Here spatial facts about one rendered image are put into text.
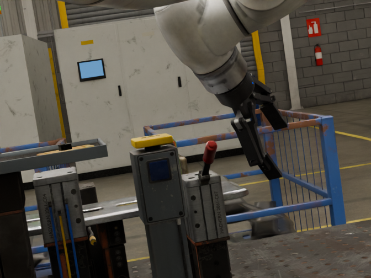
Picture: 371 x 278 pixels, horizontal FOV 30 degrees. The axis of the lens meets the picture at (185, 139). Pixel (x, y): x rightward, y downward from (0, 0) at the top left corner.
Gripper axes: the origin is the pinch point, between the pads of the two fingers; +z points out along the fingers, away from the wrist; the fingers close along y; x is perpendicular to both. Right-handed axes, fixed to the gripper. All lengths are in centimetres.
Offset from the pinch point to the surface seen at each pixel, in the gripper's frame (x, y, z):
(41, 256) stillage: -190, -79, 108
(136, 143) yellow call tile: -5.5, 25.5, -32.9
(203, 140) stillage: -92, -113, 93
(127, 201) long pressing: -32.0, 8.7, -4.2
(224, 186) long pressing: -14.1, 2.9, 4.5
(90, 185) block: -43.8, 2.0, -5.1
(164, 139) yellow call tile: -2.1, 23.7, -30.6
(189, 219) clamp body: -12.5, 20.2, -7.2
